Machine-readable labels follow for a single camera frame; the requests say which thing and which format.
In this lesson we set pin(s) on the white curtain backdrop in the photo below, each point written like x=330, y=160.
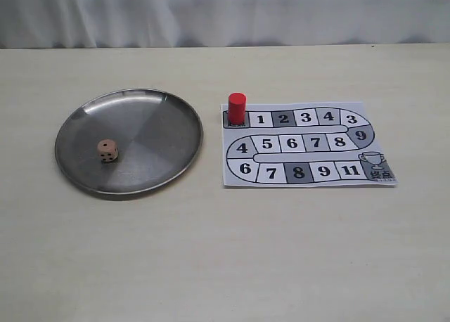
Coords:
x=40, y=24

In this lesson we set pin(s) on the wooden die with black pips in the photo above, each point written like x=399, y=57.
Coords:
x=107, y=150

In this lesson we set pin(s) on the round stainless steel plate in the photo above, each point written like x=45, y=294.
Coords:
x=158, y=134

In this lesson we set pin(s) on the red cylinder game piece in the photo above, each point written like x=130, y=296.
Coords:
x=236, y=109

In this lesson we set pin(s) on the printed paper game board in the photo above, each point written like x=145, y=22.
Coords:
x=303, y=145

